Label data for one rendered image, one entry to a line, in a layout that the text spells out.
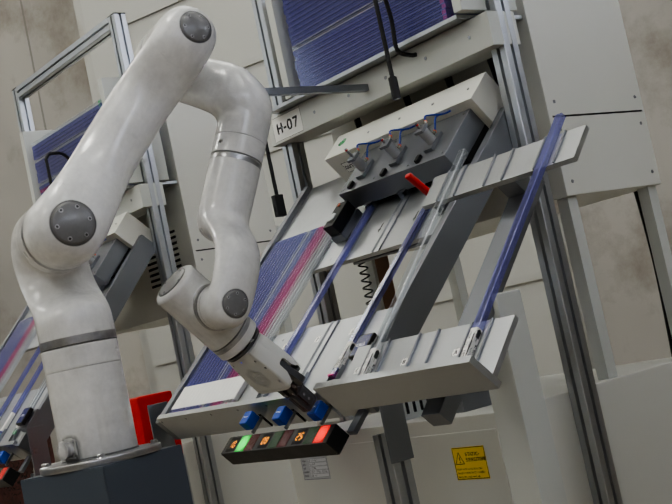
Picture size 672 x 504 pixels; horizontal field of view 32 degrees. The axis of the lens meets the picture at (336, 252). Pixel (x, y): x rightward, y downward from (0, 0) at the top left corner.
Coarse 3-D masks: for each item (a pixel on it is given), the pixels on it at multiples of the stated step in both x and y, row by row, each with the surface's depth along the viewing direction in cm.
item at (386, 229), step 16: (320, 192) 284; (336, 192) 276; (416, 192) 243; (304, 208) 284; (320, 208) 277; (384, 208) 249; (400, 208) 243; (416, 208) 237; (432, 208) 232; (304, 224) 277; (320, 224) 269; (368, 224) 249; (384, 224) 243; (400, 224) 237; (368, 240) 243; (384, 240) 237; (400, 240) 232; (416, 240) 228; (336, 256) 250; (352, 256) 244; (368, 256) 240; (384, 256) 245
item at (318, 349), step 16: (352, 320) 223; (288, 336) 239; (304, 336) 233; (320, 336) 228; (336, 336) 223; (304, 352) 228; (320, 352) 222; (336, 352) 218; (304, 368) 223; (320, 368) 218; (304, 384) 219; (240, 400) 234
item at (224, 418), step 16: (256, 400) 223; (272, 400) 219; (288, 400) 215; (160, 416) 252; (176, 416) 246; (192, 416) 242; (208, 416) 239; (224, 416) 235; (240, 416) 231; (272, 416) 224; (304, 416) 218; (336, 416) 211; (176, 432) 254; (192, 432) 249; (208, 432) 245; (224, 432) 241
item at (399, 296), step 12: (456, 156) 207; (456, 168) 205; (444, 192) 202; (444, 204) 201; (432, 216) 199; (432, 228) 198; (420, 240) 197; (420, 252) 195; (408, 264) 195; (408, 276) 192; (396, 300) 190; (396, 312) 189; (384, 324) 188; (384, 336) 186
